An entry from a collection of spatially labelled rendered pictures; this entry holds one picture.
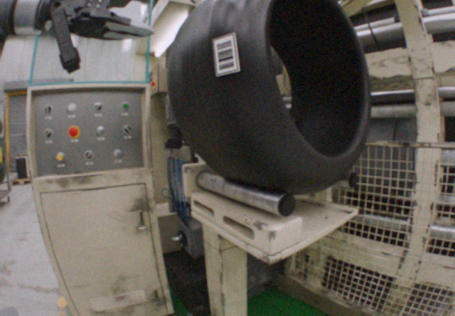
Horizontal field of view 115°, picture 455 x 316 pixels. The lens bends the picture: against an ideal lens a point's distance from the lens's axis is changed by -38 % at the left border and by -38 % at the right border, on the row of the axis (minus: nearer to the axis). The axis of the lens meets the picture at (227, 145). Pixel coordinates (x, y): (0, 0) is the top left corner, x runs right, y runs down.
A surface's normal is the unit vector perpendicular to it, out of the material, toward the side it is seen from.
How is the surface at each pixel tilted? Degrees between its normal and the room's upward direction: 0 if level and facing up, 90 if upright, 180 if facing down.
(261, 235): 90
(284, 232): 90
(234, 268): 90
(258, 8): 87
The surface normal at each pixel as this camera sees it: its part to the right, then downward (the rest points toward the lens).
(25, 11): 0.46, 0.49
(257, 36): 0.38, 0.02
